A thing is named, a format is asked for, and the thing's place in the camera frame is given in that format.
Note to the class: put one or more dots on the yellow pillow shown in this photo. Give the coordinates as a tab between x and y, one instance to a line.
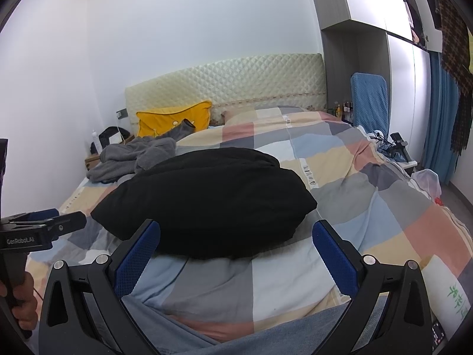
162	118

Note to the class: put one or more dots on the black handheld device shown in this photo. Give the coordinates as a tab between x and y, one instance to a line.
439	332

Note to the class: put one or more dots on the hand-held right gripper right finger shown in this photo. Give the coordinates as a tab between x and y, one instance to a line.
336	262

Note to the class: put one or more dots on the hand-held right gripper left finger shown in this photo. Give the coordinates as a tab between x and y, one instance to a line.
135	262

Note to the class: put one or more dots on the person's left hand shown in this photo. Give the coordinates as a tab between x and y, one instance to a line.
24	299

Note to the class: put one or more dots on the pastel checked duvet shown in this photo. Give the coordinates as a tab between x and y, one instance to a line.
332	192

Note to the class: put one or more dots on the wooden nightstand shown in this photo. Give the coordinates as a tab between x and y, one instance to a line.
92	162

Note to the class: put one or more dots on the grey wardrobe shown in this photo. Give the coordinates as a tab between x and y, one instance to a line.
366	0

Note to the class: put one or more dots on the row of small bottles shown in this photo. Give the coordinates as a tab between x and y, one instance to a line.
343	111

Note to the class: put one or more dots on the white cloth with green print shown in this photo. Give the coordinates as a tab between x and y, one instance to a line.
443	277

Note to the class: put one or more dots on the clear plastic bottle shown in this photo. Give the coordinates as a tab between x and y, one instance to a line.
95	142

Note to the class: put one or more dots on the grey fleece garment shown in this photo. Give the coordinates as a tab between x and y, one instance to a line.
122	159

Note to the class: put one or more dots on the white plastic bag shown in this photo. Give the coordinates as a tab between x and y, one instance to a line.
427	183

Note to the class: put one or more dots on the blue curtain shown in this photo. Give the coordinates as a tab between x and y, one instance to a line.
441	125

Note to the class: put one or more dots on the black desk device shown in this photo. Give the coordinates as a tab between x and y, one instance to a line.
399	142

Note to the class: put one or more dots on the hanging pink garment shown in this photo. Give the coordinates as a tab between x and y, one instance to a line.
417	33

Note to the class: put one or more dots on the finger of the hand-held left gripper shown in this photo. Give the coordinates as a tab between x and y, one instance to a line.
42	213
70	223

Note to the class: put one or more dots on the white box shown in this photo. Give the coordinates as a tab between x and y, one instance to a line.
115	138

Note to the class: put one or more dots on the cream quilted headboard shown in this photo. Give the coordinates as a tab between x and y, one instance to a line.
240	81

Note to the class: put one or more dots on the dark grey garment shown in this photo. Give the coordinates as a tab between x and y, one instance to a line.
179	129

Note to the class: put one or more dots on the brown plaid scarf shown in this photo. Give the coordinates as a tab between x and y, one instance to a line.
454	44

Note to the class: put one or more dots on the black bag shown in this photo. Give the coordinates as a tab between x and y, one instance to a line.
111	131

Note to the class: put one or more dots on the grey wall socket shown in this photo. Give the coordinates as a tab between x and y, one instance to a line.
121	113

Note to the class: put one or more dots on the black jacket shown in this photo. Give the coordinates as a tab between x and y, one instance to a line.
207	199

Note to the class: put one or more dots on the white side table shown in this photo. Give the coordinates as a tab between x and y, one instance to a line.
408	165

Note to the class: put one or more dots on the pink pillow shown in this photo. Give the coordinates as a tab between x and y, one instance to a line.
232	114

